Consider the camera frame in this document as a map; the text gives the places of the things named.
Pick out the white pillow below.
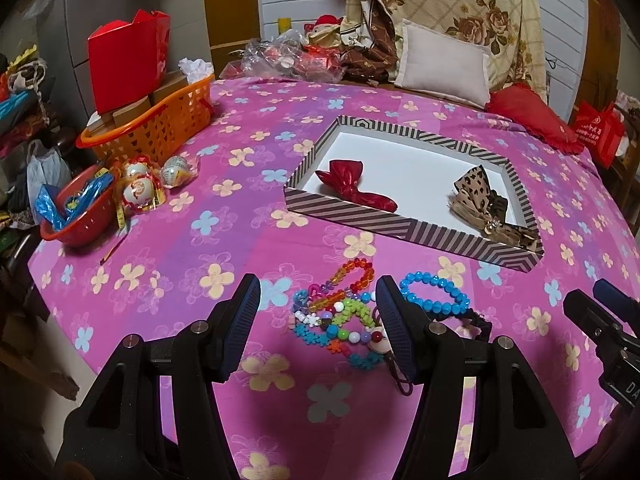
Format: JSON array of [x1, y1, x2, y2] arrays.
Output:
[[393, 19, 492, 108]]

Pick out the striped cardboard box tray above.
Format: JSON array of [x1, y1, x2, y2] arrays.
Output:
[[283, 115, 544, 273]]

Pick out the blue flower bead bracelet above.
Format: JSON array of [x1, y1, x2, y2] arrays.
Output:
[[294, 322, 383, 371]]

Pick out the red hat doll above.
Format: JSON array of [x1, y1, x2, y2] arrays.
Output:
[[304, 14, 346, 48]]

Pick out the pink flower print bedsheet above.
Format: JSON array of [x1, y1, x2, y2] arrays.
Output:
[[27, 77, 626, 480]]

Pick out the red frilled cushion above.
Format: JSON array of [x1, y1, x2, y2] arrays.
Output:
[[485, 84, 586, 155]]

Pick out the brown cardboard box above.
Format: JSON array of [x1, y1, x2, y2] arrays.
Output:
[[85, 112, 116, 136], [152, 71, 198, 106], [112, 95, 153, 126]]

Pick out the orange plastic basket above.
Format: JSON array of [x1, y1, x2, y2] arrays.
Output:
[[76, 74, 216, 163]]

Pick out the black hair tie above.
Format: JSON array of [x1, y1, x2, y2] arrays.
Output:
[[462, 310, 493, 346]]

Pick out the red shopping bag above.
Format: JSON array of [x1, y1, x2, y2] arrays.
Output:
[[571, 101, 626, 170]]

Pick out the round white red ornament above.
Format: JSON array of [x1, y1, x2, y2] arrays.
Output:
[[122, 176, 157, 213], [122, 156, 151, 181]]

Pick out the orange red bead bracelet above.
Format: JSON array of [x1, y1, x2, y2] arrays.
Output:
[[307, 258, 376, 313]]

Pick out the red bow hair clip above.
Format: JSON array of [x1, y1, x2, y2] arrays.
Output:
[[315, 159, 399, 212]]

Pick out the red plastic bowl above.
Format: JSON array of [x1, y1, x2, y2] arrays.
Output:
[[40, 164, 118, 247]]

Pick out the wooden door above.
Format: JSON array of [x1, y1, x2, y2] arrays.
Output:
[[200, 0, 263, 78]]

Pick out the leopard print bow hair clip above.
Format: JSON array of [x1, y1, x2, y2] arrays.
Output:
[[446, 165, 542, 250]]

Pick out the wrapped round silver ornament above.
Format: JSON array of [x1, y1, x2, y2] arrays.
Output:
[[161, 155, 193, 187]]

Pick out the brown hair tie pink charm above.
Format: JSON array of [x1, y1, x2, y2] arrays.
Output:
[[370, 310, 416, 396]]

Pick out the clear plastic bags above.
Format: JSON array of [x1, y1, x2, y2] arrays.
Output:
[[220, 35, 346, 81]]

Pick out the brown scrunchie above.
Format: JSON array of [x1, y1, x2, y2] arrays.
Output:
[[485, 191, 510, 223]]

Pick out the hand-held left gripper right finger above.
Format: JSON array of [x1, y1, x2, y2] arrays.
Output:
[[375, 275, 581, 480]]

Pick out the thin red stick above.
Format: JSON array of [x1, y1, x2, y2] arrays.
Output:
[[100, 235, 124, 266]]

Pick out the green flower bead bracelet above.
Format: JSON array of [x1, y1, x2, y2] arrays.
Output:
[[340, 296, 376, 326]]

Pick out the white tissue paper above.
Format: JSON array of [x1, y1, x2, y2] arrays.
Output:
[[179, 57, 216, 83]]

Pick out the red paper gift box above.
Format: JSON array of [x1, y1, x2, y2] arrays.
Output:
[[88, 9, 172, 115]]

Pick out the pile of colourful clutter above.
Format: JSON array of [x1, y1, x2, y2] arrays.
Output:
[[0, 45, 58, 161]]

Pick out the brown patterned cloth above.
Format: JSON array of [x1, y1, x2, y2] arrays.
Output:
[[341, 0, 401, 86]]

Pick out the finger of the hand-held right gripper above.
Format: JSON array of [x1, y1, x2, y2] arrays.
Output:
[[593, 278, 640, 332], [563, 289, 632, 356]]

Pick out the multicolour round bead bracelet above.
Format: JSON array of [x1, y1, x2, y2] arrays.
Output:
[[292, 290, 386, 348]]

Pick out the grey plastic bag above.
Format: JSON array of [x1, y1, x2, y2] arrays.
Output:
[[26, 140, 73, 211]]

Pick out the blue foil packets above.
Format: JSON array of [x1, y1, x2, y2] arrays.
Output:
[[34, 170, 111, 231]]

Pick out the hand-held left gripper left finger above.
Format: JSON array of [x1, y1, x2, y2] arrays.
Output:
[[54, 274, 262, 480]]

